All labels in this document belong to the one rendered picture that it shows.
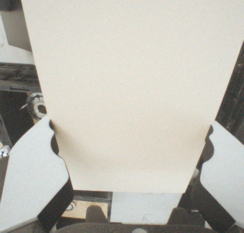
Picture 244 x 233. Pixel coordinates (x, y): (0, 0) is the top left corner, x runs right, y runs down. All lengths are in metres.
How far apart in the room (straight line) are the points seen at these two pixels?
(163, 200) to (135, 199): 0.18
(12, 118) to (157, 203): 0.93
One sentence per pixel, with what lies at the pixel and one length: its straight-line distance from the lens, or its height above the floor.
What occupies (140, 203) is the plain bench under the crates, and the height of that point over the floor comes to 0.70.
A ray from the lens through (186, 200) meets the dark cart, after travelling 1.97.
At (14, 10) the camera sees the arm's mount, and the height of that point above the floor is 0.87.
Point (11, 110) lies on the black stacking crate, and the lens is 0.46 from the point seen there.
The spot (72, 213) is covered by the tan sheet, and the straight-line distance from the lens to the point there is 0.95.
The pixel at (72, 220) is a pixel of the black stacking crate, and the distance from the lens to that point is 0.98.
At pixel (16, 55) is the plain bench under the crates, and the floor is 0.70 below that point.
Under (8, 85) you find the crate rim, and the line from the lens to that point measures 0.38.
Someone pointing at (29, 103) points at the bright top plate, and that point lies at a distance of 0.47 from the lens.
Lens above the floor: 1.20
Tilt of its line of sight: 62 degrees down
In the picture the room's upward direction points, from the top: 177 degrees counter-clockwise
